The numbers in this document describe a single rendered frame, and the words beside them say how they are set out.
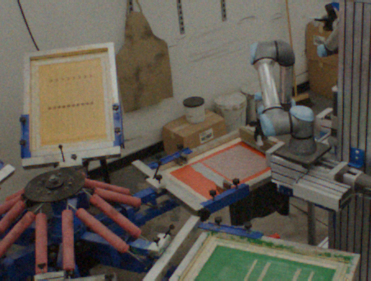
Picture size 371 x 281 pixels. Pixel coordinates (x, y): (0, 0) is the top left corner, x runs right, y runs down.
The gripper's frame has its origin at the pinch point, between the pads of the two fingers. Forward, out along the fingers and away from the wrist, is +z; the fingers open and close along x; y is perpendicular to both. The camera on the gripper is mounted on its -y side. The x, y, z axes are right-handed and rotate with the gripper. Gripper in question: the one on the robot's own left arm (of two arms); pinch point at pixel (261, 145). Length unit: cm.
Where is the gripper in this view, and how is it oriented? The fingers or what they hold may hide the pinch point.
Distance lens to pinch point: 377.6
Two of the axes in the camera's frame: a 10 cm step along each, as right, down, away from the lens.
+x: 7.9, -3.7, 4.8
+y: 6.0, 3.7, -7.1
